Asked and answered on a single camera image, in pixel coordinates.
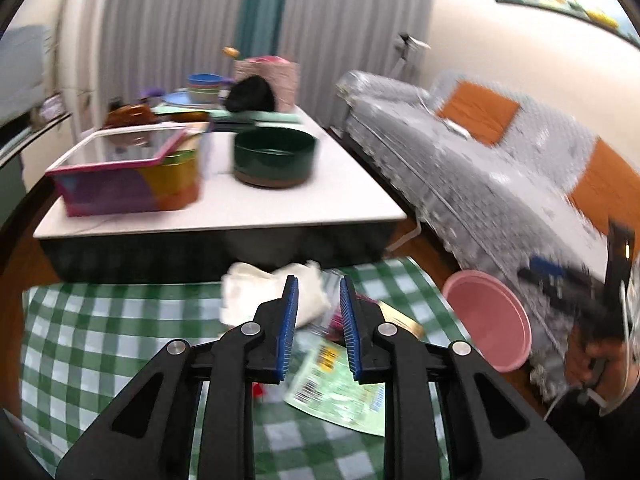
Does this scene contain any mint green tray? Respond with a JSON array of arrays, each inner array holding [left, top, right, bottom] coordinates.
[[152, 105, 303, 125]]

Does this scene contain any green printed packet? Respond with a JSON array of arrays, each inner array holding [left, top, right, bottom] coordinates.
[[284, 340, 387, 437]]

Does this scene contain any white cloth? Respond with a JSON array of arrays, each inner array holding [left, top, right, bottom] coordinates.
[[220, 260, 332, 328]]

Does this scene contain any grey curtain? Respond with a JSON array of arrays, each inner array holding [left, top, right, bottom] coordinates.
[[277, 0, 441, 128], [95, 0, 253, 106]]

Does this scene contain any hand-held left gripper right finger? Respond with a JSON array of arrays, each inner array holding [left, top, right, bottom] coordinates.
[[339, 276, 586, 480]]

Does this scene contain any small photo frame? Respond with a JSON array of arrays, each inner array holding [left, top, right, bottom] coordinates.
[[40, 92, 63, 121]]

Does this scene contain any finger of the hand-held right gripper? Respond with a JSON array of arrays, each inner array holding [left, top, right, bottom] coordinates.
[[516, 267, 608, 316], [529, 256, 596, 286]]

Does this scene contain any grey television dust cover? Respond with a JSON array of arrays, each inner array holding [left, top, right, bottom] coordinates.
[[0, 25, 53, 121]]

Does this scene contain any white top coffee table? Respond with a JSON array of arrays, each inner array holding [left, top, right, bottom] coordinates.
[[32, 105, 408, 283]]

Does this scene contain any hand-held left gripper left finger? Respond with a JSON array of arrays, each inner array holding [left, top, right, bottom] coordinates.
[[55, 275, 301, 480]]

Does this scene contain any black hat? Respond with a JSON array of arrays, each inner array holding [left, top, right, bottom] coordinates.
[[225, 75, 277, 113]]

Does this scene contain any teal curtain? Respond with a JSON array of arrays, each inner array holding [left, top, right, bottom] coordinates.
[[237, 0, 291, 61]]

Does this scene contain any blue plate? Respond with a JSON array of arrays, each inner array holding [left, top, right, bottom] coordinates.
[[161, 91, 201, 108]]

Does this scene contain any white standing air conditioner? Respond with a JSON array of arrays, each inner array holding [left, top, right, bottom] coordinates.
[[55, 0, 108, 106]]

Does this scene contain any dark television cabinet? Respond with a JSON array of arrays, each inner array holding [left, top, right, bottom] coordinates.
[[0, 110, 71, 241]]

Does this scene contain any colourful tin box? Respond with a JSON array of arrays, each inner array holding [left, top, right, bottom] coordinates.
[[45, 124, 213, 218]]

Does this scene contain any pink fabric basket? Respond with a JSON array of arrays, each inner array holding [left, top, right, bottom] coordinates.
[[232, 56, 300, 113]]

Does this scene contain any green checked tablecloth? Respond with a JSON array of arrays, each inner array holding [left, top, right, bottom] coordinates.
[[20, 255, 481, 480]]

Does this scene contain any dark green round bowl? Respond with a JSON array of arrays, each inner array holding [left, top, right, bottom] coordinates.
[[233, 127, 318, 189]]

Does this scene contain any white power strip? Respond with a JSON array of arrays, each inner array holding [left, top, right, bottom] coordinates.
[[442, 119, 473, 140]]

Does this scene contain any white floor lamp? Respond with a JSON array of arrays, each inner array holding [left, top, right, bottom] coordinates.
[[395, 32, 431, 76]]

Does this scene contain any pink plastic bin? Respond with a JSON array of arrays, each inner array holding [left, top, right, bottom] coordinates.
[[442, 269, 533, 373]]

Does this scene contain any grey quilted sofa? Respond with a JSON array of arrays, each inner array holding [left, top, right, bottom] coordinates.
[[335, 70, 640, 401]]

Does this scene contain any orange cushion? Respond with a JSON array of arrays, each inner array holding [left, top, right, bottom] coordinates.
[[570, 137, 640, 241], [435, 80, 521, 147]]

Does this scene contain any dark maroon foil wrapper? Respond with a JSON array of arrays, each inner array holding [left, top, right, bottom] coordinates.
[[320, 305, 351, 341]]

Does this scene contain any person's right hand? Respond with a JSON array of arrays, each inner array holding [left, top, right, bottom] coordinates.
[[565, 327, 640, 406]]

